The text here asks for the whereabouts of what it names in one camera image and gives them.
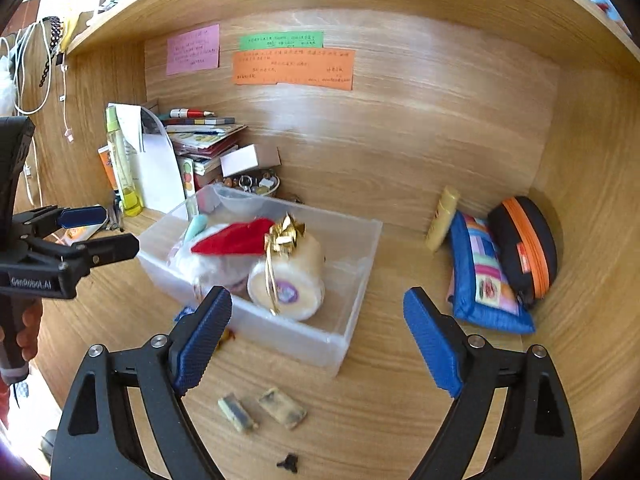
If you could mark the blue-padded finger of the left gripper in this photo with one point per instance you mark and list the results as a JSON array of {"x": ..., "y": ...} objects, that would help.
[{"x": 70, "y": 218}]

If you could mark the yellow lotion tube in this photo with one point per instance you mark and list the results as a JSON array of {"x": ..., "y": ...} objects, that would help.
[{"x": 441, "y": 222}]

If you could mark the orange tube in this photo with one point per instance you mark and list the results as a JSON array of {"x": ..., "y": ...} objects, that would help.
[{"x": 105, "y": 156}]

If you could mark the person's hand on handle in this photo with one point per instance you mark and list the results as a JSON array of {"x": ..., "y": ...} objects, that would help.
[{"x": 27, "y": 338}]

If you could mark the clear plastic storage bin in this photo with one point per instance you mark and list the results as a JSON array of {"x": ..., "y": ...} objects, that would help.
[{"x": 349, "y": 244}]

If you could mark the stack of books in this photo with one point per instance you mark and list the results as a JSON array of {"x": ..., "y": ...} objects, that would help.
[{"x": 202, "y": 137}]

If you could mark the light teal tube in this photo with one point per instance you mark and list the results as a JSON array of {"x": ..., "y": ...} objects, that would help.
[{"x": 197, "y": 225}]

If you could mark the small black binder clip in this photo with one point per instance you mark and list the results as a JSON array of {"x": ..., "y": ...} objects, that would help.
[{"x": 290, "y": 463}]

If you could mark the gold ribbon bow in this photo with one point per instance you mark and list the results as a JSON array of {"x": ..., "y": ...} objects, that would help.
[{"x": 280, "y": 241}]

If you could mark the red velvet pouch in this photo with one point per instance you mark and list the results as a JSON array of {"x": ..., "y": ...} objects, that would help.
[{"x": 236, "y": 239}]

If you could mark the smudged cream eraser block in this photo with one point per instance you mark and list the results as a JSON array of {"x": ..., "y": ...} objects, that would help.
[{"x": 282, "y": 408}]

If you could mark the blue patchwork pouch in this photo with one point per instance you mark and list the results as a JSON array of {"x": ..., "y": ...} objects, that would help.
[{"x": 479, "y": 292}]

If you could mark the white paper sheets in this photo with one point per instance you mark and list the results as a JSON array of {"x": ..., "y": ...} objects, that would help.
[{"x": 151, "y": 158}]

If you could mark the pink sticky note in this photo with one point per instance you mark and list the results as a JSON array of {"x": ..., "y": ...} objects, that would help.
[{"x": 193, "y": 51}]

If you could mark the green sticky note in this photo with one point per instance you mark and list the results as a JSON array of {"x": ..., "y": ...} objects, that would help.
[{"x": 282, "y": 40}]

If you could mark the yellow-green spray bottle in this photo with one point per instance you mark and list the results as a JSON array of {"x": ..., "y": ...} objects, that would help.
[{"x": 131, "y": 201}]

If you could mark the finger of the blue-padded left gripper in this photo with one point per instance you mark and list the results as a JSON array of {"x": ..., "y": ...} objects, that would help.
[{"x": 98, "y": 438}]

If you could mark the black orange zipper case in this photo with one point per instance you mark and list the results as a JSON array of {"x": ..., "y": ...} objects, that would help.
[{"x": 526, "y": 248}]

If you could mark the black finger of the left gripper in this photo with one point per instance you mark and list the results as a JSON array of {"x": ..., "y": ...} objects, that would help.
[{"x": 109, "y": 249}]

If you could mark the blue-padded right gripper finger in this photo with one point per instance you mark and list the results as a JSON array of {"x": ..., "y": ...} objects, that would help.
[{"x": 536, "y": 437}]

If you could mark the bowl of trinkets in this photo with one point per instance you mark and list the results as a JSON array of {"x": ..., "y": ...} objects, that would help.
[{"x": 259, "y": 182}]

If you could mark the pink round lidded container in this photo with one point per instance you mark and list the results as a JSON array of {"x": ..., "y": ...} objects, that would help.
[{"x": 240, "y": 287}]

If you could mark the orange sticky note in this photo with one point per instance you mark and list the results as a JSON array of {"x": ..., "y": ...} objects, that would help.
[{"x": 319, "y": 67}]

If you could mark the small white cardboard box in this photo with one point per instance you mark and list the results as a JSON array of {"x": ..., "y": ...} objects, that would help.
[{"x": 251, "y": 157}]

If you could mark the beige tub with clear lid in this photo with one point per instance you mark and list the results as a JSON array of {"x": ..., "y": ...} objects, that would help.
[{"x": 298, "y": 277}]

